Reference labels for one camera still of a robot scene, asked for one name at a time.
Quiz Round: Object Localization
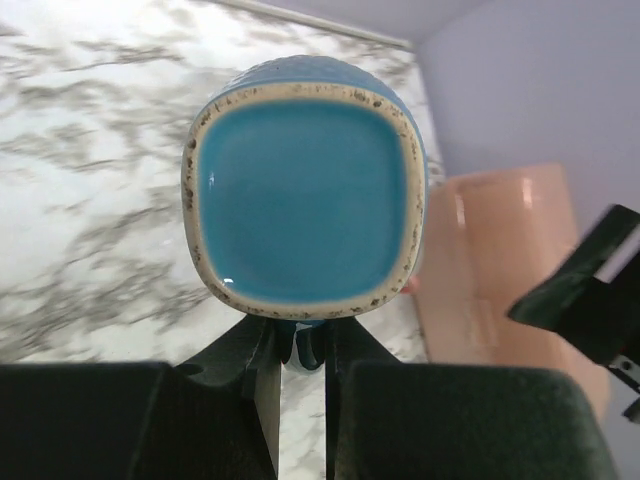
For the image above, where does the blue mug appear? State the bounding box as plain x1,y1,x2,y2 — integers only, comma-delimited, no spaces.
181,55,428,372

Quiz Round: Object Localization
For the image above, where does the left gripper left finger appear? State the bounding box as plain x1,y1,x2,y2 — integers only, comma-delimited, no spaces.
1,316,280,479

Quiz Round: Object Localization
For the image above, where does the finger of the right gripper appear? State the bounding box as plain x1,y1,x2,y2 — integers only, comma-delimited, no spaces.
507,205,639,365

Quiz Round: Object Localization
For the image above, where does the pink storage bin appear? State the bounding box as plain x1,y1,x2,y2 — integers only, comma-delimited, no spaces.
414,164,610,419

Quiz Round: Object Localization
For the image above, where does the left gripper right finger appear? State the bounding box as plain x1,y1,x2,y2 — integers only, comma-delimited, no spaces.
325,318,617,480

